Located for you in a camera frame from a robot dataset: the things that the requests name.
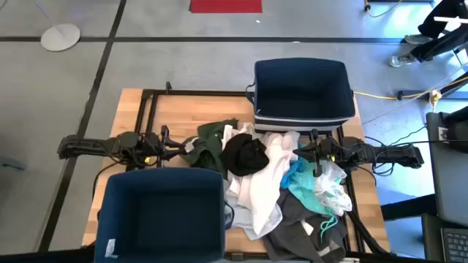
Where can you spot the black garment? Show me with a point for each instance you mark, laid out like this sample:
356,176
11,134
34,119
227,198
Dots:
244,155

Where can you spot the black bag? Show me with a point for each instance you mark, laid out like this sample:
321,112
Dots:
459,131

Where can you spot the black stand leg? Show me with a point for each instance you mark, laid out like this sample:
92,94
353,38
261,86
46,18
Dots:
420,94

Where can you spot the light patterned shirt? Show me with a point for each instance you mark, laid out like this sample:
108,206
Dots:
239,221

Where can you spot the black laptop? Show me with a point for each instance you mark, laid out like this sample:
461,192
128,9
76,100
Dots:
448,241

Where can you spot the dark green garment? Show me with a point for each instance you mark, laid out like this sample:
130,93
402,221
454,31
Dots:
208,149

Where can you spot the red floor mat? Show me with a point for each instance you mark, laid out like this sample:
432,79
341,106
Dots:
226,6

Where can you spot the black metal table frame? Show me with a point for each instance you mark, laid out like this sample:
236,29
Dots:
204,93

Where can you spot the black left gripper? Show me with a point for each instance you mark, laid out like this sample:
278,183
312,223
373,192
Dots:
153,149

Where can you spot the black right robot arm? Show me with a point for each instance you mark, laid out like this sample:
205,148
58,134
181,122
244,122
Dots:
395,155

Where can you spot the navy striped bin with tag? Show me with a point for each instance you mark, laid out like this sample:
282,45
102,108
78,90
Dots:
161,219

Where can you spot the dark grey garment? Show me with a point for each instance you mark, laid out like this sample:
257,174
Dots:
292,237

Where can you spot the white round stand base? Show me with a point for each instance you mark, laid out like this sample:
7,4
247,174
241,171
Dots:
60,36

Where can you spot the navy white striped fabric bin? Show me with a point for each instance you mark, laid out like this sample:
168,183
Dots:
303,91

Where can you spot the white power plug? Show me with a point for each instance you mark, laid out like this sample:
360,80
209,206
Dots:
435,98

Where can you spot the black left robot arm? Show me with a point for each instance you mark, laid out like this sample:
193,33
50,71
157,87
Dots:
91,146

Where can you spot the teal blue garment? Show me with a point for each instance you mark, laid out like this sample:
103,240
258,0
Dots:
296,175

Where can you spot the person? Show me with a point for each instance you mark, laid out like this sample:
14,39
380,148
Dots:
435,44

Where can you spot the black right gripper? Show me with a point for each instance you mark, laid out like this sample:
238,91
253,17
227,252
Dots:
331,151

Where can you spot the grey desk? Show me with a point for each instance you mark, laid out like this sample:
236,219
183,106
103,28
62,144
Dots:
448,175

